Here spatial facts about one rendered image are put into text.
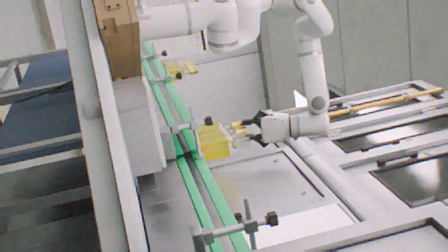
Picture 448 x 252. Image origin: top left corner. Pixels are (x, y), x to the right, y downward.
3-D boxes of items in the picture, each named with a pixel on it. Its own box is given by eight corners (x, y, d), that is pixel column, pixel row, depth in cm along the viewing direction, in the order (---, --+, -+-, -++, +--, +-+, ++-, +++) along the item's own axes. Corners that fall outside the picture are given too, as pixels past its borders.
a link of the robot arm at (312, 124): (328, 91, 196) (327, 91, 206) (296, 93, 198) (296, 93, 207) (331, 135, 197) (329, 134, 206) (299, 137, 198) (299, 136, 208)
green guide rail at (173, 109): (171, 133, 175) (196, 127, 176) (170, 130, 174) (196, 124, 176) (130, 37, 337) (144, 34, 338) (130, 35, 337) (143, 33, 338)
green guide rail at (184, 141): (175, 156, 177) (201, 150, 178) (174, 153, 177) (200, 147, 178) (133, 49, 339) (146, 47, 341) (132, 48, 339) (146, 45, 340)
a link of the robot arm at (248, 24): (250, -19, 188) (250, 28, 197) (199, 2, 173) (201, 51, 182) (273, -12, 183) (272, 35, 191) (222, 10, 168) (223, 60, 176)
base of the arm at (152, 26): (134, 11, 159) (190, 5, 163) (128, -14, 168) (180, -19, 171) (138, 55, 170) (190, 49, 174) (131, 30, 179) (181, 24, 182)
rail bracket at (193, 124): (178, 164, 173) (218, 155, 175) (167, 112, 168) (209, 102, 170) (176, 161, 176) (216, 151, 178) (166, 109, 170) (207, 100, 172)
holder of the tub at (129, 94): (137, 196, 154) (166, 189, 155) (114, 97, 144) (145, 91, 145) (132, 171, 169) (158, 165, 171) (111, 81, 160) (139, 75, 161)
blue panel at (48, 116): (0, 219, 176) (138, 186, 183) (-18, 166, 170) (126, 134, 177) (39, 89, 324) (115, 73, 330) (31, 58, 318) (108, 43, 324)
